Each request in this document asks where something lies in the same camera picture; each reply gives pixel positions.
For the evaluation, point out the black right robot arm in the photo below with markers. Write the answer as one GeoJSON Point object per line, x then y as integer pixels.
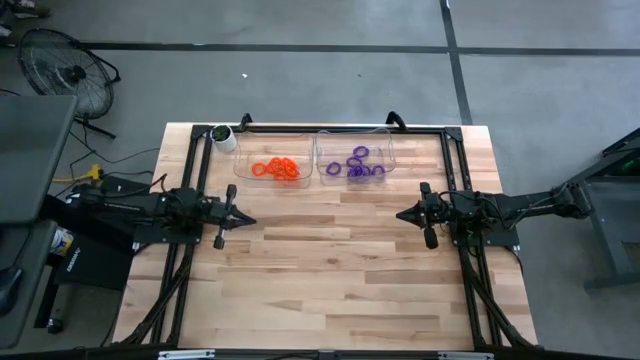
{"type": "Point", "coordinates": [525, 205]}

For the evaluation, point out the dark grey desk panel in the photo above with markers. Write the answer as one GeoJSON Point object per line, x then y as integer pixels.
{"type": "Point", "coordinates": [30, 250]}

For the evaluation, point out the black computer mouse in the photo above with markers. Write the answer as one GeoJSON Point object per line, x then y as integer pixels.
{"type": "Point", "coordinates": [10, 290]}

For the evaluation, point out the black floor fan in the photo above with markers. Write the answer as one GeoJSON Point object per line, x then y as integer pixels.
{"type": "Point", "coordinates": [75, 75]}

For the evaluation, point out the silver metal bracket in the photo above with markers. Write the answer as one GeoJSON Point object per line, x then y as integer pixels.
{"type": "Point", "coordinates": [186, 354]}
{"type": "Point", "coordinates": [465, 355]}

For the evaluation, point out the dark grey metal table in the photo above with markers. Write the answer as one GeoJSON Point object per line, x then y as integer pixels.
{"type": "Point", "coordinates": [607, 225]}

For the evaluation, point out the black curved clamp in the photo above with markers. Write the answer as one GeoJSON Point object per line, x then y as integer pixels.
{"type": "Point", "coordinates": [245, 120]}
{"type": "Point", "coordinates": [396, 119]}

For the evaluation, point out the white yellow blue container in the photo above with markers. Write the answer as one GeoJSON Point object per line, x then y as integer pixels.
{"type": "Point", "coordinates": [62, 242]}

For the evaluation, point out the black aluminium table frame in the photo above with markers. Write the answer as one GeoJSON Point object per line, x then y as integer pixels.
{"type": "Point", "coordinates": [454, 133]}

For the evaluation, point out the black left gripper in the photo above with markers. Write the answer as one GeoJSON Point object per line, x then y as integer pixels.
{"type": "Point", "coordinates": [220, 212]}

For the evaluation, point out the clear plastic bin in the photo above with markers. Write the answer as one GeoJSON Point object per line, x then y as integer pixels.
{"type": "Point", "coordinates": [250, 150]}
{"type": "Point", "coordinates": [335, 147]}

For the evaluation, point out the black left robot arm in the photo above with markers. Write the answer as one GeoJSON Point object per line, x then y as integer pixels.
{"type": "Point", "coordinates": [130, 207]}

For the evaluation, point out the white cup with plant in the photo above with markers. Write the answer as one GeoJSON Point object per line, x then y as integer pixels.
{"type": "Point", "coordinates": [226, 144]}

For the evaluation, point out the grey desk top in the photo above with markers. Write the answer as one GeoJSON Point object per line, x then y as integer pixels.
{"type": "Point", "coordinates": [30, 150]}

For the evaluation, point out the black case with white print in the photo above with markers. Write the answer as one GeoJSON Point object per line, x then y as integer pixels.
{"type": "Point", "coordinates": [95, 265]}

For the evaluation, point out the yellow power plug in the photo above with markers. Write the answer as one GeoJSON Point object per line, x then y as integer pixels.
{"type": "Point", "coordinates": [94, 173]}

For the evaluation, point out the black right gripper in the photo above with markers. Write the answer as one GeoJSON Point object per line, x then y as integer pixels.
{"type": "Point", "coordinates": [435, 212]}

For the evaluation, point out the black control box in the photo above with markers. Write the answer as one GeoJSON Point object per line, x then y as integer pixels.
{"type": "Point", "coordinates": [122, 186]}

